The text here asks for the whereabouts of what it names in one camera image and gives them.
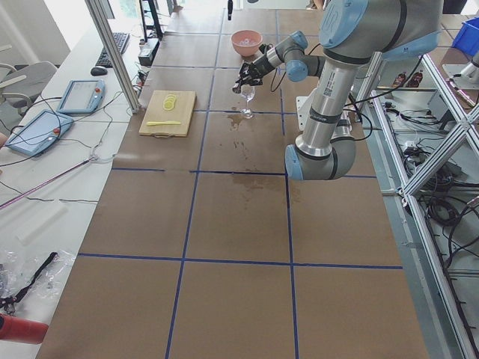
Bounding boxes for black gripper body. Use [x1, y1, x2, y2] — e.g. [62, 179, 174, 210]
[239, 55, 270, 85]

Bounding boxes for clear plastic bag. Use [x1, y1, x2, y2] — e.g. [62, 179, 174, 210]
[1, 250, 76, 301]

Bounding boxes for grey office chair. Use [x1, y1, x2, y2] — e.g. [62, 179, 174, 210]
[1, 61, 57, 116]

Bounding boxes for yellow lemon slices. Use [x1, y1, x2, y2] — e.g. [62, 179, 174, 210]
[162, 93, 177, 111]

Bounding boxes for steel jigger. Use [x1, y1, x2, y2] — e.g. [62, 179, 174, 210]
[232, 85, 242, 94]

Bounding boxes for teach pendant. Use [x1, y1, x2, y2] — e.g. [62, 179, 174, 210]
[5, 110, 73, 156]
[57, 79, 105, 116]

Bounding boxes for yellow plastic knife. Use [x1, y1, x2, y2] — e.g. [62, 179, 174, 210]
[146, 120, 182, 126]

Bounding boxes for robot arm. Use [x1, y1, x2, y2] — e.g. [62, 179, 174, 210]
[233, 1, 443, 180]

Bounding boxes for black strap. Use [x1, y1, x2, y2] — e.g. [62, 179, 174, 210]
[0, 251, 58, 311]

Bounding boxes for aluminium frame post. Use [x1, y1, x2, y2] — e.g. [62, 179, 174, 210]
[85, 0, 141, 114]

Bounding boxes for black keyboard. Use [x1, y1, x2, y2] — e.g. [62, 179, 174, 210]
[95, 32, 131, 68]

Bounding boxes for pink bowl with ice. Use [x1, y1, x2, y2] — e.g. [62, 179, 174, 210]
[231, 30, 263, 58]

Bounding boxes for blue storage bin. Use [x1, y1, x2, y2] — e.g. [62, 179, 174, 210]
[452, 17, 479, 56]

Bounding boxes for clear wine glass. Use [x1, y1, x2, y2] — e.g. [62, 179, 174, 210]
[240, 85, 255, 119]

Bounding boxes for far teach pendant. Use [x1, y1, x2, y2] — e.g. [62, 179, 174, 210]
[57, 79, 105, 116]

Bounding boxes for wooden cutting board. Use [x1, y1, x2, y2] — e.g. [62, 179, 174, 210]
[138, 90, 196, 137]

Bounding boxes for black computer mouse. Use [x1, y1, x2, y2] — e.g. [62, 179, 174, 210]
[90, 66, 108, 76]

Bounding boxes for near teach pendant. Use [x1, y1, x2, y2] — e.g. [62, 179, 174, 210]
[5, 110, 73, 156]

